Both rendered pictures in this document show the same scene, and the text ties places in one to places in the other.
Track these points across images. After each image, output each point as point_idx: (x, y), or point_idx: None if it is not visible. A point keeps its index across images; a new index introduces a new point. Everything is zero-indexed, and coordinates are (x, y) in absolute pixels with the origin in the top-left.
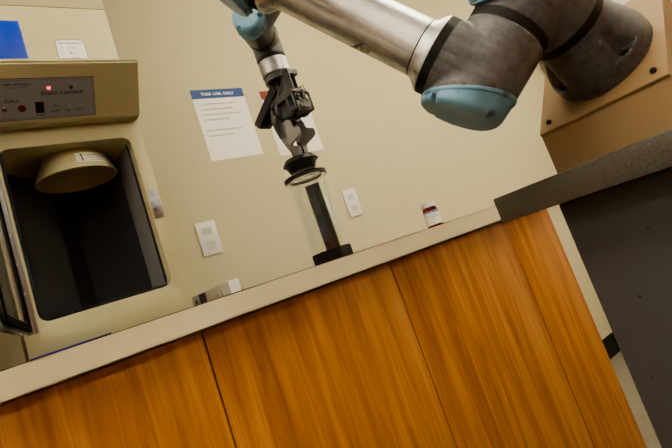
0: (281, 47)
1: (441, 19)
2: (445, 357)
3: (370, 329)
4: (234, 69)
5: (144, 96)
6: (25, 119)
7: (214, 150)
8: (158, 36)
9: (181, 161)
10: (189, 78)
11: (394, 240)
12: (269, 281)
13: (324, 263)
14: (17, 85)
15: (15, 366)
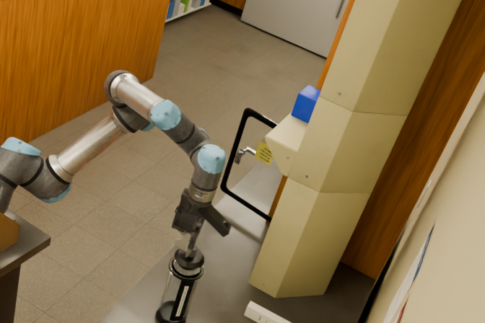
0: (193, 174)
1: (55, 155)
2: None
3: None
4: (435, 241)
5: (443, 197)
6: None
7: (393, 300)
8: (480, 137)
9: (400, 278)
10: (443, 210)
11: (118, 302)
12: (170, 249)
13: (151, 269)
14: None
15: (219, 201)
